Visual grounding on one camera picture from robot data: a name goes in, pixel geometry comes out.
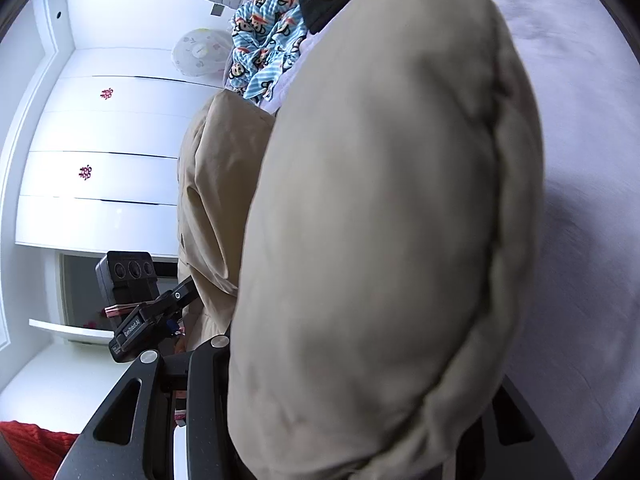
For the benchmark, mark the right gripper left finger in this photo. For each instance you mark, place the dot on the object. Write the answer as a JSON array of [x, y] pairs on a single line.
[[131, 434]]

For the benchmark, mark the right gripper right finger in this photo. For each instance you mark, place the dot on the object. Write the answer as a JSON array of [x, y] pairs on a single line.
[[507, 442]]

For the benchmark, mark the beige puffer coat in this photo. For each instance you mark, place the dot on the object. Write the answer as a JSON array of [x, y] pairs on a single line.
[[370, 248]]

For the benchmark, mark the red sleeved forearm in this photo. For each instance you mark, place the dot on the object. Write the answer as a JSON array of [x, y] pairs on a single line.
[[31, 452]]

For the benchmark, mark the lavender bed blanket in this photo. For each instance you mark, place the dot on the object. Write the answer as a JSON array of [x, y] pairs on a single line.
[[575, 359]]

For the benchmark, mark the white wardrobe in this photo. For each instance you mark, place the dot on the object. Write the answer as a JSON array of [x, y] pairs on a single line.
[[101, 170]]

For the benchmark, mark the white electric fan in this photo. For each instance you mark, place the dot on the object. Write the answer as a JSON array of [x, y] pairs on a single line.
[[202, 52]]

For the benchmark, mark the blue monkey print pajamas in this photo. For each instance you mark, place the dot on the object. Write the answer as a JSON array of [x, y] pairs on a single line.
[[266, 35]]

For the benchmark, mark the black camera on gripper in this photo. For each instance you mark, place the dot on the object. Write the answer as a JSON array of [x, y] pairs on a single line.
[[125, 278]]

